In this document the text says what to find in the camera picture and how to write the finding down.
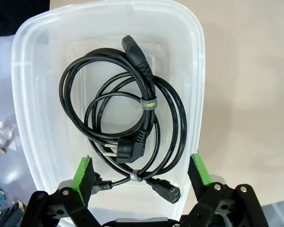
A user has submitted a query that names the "crumpled grey sheet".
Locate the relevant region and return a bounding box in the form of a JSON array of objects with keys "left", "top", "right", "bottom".
[{"left": 0, "top": 120, "right": 17, "bottom": 152}]

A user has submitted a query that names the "thin black power cable coil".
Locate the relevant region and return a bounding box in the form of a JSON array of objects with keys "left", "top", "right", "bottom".
[{"left": 84, "top": 72, "right": 182, "bottom": 205}]

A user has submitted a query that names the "clear plastic storage bin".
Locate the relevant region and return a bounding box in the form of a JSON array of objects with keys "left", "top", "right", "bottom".
[{"left": 10, "top": 0, "right": 206, "bottom": 227}]

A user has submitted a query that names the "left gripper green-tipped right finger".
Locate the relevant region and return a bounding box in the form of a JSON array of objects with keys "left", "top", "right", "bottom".
[{"left": 182, "top": 153, "right": 270, "bottom": 227}]

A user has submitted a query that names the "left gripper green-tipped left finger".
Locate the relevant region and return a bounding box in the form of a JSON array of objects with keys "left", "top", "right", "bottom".
[{"left": 20, "top": 155, "right": 102, "bottom": 227}]

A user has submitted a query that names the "thick black power cord coil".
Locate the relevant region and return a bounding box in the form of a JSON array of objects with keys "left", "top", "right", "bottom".
[{"left": 59, "top": 35, "right": 188, "bottom": 183}]

